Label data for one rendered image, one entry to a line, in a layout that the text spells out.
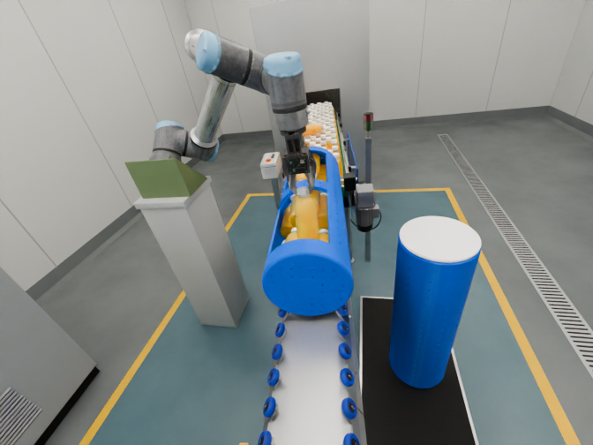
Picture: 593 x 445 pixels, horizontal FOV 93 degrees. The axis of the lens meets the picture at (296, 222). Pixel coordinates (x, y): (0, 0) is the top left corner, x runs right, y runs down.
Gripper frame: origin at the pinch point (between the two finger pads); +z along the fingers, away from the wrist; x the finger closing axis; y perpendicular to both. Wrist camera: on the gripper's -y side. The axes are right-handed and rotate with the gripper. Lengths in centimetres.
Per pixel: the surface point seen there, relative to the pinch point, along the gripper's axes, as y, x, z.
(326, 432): 51, 3, 41
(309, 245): 14.8, 1.2, 10.5
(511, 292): -68, 130, 135
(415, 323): 2, 39, 67
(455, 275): 4, 49, 37
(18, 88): -180, -264, -34
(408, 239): -8.6, 36.1, 30.4
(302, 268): 17.7, -1.5, 17.0
